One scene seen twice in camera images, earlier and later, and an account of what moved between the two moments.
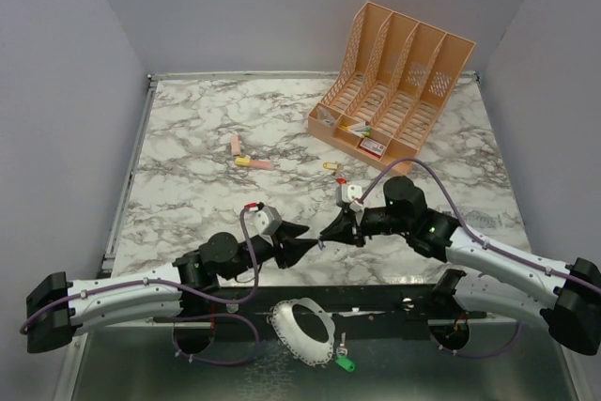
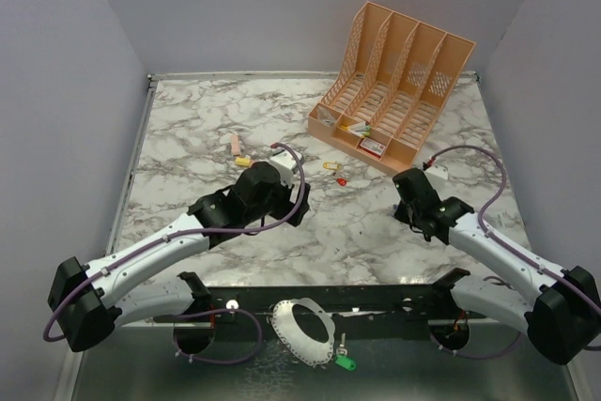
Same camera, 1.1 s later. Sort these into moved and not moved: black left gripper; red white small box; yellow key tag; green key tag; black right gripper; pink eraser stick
Moved: black right gripper; black left gripper
Not moved: pink eraser stick; green key tag; yellow key tag; red white small box
